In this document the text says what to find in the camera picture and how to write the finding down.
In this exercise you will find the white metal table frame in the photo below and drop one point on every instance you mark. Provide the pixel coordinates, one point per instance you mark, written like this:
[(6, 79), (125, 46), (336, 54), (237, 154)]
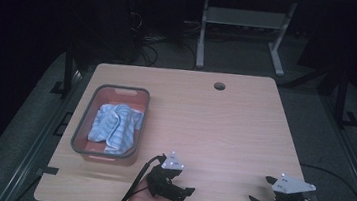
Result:
[(247, 19)]

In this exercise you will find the black metal stand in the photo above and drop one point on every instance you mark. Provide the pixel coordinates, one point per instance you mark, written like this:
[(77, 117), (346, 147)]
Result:
[(68, 69), (341, 97)]

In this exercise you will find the black tape strip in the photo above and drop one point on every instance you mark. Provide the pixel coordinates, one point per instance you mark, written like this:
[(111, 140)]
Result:
[(47, 170)]

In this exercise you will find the blue striped cloth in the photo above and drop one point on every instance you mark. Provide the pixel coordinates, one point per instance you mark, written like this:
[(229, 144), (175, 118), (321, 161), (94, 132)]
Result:
[(115, 125)]

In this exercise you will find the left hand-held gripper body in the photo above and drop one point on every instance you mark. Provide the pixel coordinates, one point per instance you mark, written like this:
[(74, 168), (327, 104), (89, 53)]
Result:
[(162, 178)]

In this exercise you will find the orange plastic bin grey rim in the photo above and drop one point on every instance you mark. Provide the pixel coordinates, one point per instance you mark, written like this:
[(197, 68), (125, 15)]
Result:
[(113, 94)]

